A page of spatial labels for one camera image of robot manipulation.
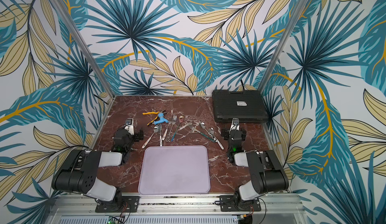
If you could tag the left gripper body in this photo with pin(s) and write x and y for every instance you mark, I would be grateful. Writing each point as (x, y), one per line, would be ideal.
(136, 137)

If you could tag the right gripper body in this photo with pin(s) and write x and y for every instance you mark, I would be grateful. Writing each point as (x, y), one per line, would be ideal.
(224, 133)

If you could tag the cartoon handle spoon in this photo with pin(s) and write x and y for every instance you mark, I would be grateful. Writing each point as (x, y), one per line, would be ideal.
(155, 130)

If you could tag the cow pattern handle spoon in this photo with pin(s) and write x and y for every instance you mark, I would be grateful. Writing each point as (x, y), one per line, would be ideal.
(203, 126)

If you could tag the ornate silver fork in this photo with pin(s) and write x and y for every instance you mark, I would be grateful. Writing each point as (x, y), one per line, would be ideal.
(174, 120)

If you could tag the rainbow iridescent spoon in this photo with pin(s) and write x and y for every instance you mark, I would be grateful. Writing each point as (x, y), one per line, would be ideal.
(181, 119)

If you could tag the white Pochacco handle fork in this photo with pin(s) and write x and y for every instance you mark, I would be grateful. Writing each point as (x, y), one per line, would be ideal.
(160, 135)

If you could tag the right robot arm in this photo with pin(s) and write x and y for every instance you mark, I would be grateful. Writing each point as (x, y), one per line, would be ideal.
(265, 171)

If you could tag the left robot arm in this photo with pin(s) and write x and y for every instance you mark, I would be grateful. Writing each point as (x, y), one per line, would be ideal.
(78, 173)

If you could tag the black tool case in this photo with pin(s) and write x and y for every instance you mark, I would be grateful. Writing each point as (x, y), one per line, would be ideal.
(247, 106)

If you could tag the blue glue gun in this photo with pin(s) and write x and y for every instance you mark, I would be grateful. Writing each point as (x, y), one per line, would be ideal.
(161, 119)

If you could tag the lilac placemat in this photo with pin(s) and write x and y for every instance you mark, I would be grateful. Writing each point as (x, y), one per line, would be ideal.
(175, 170)

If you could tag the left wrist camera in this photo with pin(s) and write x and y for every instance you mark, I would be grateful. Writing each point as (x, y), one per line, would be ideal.
(129, 123)

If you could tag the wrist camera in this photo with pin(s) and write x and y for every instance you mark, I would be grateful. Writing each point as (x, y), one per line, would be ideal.
(129, 123)
(235, 124)

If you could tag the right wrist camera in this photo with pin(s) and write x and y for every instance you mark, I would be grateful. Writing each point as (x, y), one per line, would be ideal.
(235, 124)

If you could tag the white Pochacco handle spoon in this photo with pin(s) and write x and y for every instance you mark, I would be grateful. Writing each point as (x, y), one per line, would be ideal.
(212, 133)

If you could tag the yellow handled pliers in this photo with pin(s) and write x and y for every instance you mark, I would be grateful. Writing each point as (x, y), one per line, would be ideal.
(154, 113)

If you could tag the green handle fork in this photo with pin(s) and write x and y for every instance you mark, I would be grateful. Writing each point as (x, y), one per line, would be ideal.
(194, 130)

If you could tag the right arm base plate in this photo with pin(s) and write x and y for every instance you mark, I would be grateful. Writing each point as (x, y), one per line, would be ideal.
(231, 203)

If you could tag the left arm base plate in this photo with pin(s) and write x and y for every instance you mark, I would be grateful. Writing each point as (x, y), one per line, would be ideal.
(123, 204)

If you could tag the aluminium front rail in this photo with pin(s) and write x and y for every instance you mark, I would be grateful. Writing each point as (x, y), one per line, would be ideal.
(274, 208)

